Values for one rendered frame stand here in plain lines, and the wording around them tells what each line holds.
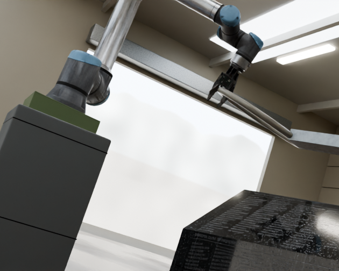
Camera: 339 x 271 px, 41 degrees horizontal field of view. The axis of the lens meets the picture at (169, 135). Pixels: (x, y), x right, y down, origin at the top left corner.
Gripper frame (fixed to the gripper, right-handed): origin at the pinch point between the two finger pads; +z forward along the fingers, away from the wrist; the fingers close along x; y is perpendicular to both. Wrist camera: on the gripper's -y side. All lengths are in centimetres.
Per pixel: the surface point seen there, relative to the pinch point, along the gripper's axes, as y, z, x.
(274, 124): 22.7, -6.0, 32.1
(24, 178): 64, 66, -29
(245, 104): 23.7, -6.0, 17.2
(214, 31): -553, -115, -200
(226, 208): 30, 34, 37
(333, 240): 68, 16, 71
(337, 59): -564, -184, -1
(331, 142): 25, -13, 55
